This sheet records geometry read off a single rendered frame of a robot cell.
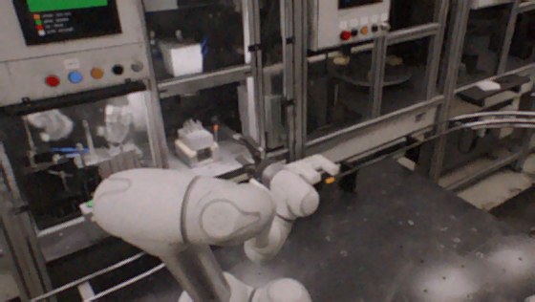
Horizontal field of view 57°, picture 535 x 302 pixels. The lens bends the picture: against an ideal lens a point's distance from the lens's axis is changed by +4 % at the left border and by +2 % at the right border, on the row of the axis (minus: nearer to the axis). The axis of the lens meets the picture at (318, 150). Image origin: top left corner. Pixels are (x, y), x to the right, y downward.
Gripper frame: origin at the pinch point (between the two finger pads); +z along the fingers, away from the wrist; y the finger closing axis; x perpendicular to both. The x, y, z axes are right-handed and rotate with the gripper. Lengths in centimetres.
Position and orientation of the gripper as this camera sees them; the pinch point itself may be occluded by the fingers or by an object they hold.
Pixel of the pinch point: (241, 149)
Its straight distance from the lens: 169.7
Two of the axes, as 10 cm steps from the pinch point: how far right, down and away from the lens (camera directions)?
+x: -7.9, 2.9, -5.4
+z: -6.1, -4.0, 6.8
